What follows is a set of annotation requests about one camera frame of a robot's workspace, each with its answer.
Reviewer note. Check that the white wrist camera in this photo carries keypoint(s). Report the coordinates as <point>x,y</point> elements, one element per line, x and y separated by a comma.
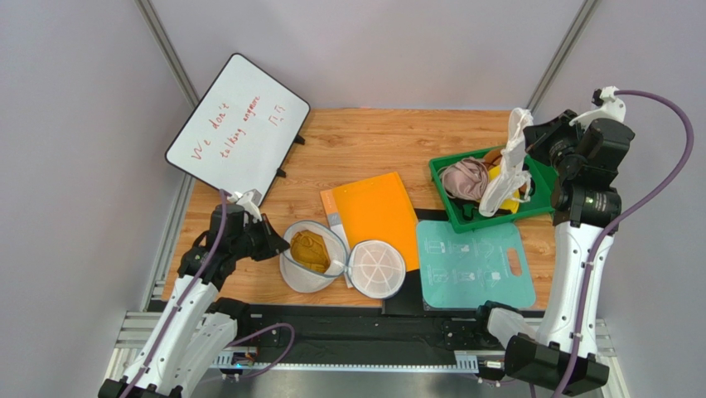
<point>248,198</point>
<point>607,106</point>

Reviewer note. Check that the white mesh laundry bag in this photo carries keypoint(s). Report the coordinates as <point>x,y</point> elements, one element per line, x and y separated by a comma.
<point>373,267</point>

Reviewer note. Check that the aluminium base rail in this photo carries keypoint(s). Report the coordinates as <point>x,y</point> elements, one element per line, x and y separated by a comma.
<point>365,338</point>

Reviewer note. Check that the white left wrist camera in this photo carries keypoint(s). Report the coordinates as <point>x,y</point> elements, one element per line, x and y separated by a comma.
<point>248,198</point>

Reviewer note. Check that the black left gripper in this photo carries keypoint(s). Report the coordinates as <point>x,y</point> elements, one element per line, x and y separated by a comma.
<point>273,243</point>

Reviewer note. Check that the brown bra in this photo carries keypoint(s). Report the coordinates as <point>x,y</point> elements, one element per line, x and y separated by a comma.
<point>491,161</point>

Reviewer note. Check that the white bra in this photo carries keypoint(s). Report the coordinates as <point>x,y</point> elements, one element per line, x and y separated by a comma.
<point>511,175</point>

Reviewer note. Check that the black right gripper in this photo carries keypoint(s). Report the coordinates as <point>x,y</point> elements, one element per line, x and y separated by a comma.
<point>539,139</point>

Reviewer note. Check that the black mat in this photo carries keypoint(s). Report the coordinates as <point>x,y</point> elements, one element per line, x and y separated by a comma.
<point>408,302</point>

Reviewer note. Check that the green plastic tray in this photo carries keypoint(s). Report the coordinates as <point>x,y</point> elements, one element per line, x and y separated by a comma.
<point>465,217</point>

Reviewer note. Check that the pink bra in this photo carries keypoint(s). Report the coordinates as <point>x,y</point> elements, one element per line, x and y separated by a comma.
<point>466,179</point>

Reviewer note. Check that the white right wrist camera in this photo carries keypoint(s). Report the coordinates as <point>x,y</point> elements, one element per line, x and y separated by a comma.
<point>607,106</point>

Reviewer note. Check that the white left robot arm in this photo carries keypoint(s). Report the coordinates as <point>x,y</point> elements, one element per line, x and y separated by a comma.
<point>197,325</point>

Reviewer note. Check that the teal cutting board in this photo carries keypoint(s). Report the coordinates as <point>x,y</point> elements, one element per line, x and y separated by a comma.
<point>464,270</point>

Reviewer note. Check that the white whiteboard with red writing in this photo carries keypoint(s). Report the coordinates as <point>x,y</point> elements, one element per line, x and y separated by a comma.
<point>241,131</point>

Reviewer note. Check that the orange plastic folder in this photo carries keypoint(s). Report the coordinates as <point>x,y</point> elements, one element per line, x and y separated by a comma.
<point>376,208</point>

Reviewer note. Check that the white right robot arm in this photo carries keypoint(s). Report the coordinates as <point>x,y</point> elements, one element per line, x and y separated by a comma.
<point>561,353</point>

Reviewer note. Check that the mustard yellow bra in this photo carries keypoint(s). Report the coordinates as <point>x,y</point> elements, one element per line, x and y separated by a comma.
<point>309,250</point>

